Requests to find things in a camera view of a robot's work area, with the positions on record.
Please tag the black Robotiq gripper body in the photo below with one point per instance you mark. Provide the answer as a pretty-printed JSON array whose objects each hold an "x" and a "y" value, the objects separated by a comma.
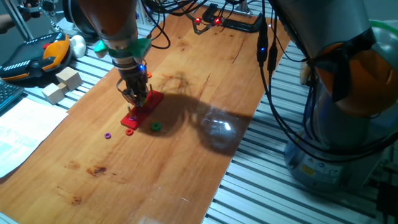
[{"x": 133, "y": 77}]

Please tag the glossy wooden board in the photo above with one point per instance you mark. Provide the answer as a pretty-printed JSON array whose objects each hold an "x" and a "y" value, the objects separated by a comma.
[{"x": 155, "y": 171}]

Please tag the black orange teach pendant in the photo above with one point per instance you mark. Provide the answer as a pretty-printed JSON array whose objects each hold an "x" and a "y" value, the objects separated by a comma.
[{"x": 28, "y": 59}]

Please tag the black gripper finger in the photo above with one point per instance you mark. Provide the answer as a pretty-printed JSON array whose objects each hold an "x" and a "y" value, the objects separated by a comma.
[
  {"x": 130, "y": 97},
  {"x": 143, "y": 95}
]

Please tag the white paper sheet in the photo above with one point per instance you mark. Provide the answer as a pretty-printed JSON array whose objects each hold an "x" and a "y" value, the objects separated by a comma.
[{"x": 25, "y": 130}]

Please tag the red Hanoi base with pegs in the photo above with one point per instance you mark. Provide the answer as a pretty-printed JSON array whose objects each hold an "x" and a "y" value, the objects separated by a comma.
[{"x": 146, "y": 110}]

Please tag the black computer keyboard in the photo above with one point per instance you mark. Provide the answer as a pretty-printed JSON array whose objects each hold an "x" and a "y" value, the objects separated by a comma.
[{"x": 7, "y": 93}]

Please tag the black C clamp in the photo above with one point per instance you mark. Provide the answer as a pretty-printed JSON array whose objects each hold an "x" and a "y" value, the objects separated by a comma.
[{"x": 236, "y": 25}]

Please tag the small wooden block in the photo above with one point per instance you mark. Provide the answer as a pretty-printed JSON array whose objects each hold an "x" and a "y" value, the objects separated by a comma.
[{"x": 63, "y": 87}]

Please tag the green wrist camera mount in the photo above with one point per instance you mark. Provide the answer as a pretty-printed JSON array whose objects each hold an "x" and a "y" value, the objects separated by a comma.
[{"x": 140, "y": 48}]

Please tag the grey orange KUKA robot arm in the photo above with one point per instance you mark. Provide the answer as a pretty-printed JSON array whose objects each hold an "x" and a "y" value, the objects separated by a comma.
[{"x": 326, "y": 18}]

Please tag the medium wooden cube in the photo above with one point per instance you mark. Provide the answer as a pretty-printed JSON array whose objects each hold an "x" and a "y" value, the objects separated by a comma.
[{"x": 53, "y": 93}]

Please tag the white rounded plastic object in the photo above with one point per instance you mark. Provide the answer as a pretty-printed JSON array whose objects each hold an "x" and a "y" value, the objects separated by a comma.
[{"x": 78, "y": 45}]

